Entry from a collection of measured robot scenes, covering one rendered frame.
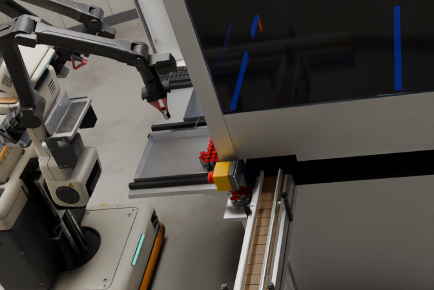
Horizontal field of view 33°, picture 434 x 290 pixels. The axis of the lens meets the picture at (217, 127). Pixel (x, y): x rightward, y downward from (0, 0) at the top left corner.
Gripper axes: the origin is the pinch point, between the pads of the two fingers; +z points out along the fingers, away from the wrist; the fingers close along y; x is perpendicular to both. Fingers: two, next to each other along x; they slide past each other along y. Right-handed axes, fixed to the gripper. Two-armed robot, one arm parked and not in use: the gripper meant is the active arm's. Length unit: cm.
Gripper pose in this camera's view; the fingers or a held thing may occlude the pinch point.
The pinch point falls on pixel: (163, 108)
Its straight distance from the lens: 257.6
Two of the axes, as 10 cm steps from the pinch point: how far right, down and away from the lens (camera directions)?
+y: 9.6, -2.6, -1.2
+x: -0.7, -6.0, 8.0
